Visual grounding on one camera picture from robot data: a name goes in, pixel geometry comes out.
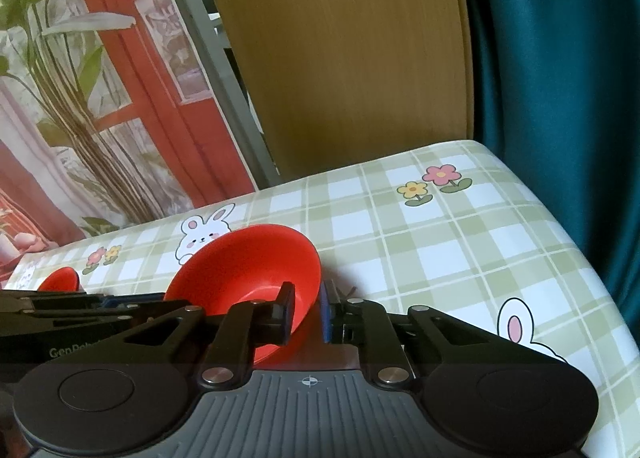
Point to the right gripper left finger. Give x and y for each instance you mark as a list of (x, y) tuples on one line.
[(229, 359)]

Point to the checkered bunny tablecloth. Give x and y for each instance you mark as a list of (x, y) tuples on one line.
[(447, 225)]

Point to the red plastic bowl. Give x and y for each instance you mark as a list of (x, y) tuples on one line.
[(63, 280), (251, 265)]

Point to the printed room backdrop cloth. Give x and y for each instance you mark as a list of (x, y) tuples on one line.
[(108, 120)]

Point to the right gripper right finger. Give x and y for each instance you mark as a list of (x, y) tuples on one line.
[(365, 325)]

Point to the teal curtain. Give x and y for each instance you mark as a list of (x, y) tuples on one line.
[(556, 87)]

